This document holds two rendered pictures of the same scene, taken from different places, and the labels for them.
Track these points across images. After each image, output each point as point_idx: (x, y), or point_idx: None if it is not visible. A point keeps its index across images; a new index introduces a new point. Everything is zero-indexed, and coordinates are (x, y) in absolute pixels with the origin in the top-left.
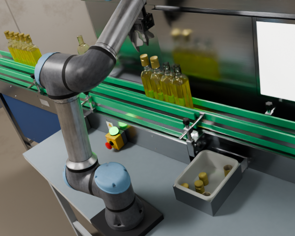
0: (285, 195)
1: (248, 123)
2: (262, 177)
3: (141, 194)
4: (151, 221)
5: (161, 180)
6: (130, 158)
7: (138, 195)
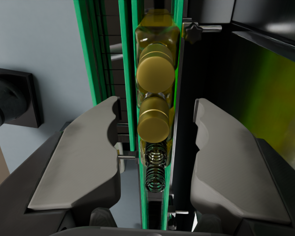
0: (128, 184)
1: (143, 205)
2: (136, 168)
3: (41, 84)
4: (24, 124)
5: (73, 92)
6: (70, 20)
7: (29, 93)
